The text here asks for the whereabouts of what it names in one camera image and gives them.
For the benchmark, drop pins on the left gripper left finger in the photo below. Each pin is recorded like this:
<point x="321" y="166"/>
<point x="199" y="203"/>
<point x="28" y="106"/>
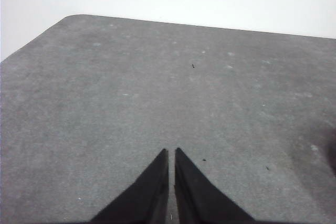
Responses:
<point x="147" y="197"/>

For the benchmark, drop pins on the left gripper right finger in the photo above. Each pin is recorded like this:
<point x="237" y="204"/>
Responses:
<point x="199" y="197"/>

